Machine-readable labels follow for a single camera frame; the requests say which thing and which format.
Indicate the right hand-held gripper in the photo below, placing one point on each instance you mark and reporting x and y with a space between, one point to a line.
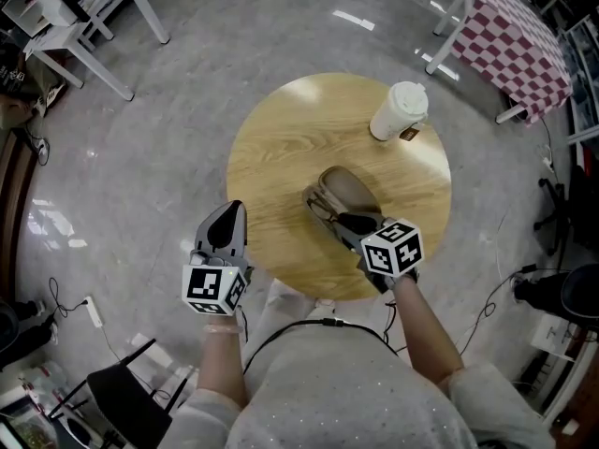
388 250

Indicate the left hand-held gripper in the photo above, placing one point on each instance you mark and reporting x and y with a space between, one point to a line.
206 283

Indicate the taupe glasses case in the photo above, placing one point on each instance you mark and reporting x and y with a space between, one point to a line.
346 187

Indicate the dark-framed eyeglasses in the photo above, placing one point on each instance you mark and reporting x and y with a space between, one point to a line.
323 204

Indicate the person's right forearm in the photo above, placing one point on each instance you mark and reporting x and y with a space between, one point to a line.
421 325

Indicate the person's left forearm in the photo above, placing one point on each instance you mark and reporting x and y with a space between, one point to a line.
220 367

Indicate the brown white stick sachet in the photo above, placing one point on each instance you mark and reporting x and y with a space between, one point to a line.
409 134

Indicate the white lidded paper cup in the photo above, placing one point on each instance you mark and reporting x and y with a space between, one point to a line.
402 105

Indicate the person's grey sparkly top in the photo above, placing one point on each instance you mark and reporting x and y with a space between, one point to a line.
337 391

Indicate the dark grey chair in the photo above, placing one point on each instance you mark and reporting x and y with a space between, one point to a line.
126 400

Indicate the white-legged table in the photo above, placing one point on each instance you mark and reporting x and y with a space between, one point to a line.
444 56

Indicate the white charger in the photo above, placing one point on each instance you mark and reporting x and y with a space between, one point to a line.
548 162

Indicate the black office chair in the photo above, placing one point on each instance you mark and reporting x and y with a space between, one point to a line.
578 204

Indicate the white cardboard box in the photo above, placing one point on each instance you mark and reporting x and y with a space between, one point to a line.
554 337

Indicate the black round stool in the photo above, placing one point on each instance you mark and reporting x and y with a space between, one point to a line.
580 293

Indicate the checkered red white table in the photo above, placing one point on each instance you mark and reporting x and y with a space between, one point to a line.
510 40

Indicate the white storage shelf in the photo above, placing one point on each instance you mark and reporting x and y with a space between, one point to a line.
585 87

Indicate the white cube shelf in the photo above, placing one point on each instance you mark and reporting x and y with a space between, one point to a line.
23 10

